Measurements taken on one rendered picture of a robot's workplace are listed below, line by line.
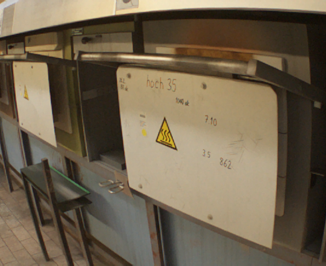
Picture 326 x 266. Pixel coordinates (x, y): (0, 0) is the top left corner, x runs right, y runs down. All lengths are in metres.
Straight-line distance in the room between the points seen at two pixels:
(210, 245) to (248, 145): 0.63
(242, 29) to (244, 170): 0.35
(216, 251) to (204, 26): 0.78
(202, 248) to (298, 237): 0.54
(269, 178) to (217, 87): 0.24
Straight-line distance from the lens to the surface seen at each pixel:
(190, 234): 1.60
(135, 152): 1.35
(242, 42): 1.09
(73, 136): 2.05
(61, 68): 2.00
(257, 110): 0.93
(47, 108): 1.96
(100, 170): 1.89
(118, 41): 1.50
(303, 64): 0.97
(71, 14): 1.17
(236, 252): 1.44
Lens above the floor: 1.51
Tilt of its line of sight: 17 degrees down
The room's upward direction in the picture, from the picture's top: 5 degrees counter-clockwise
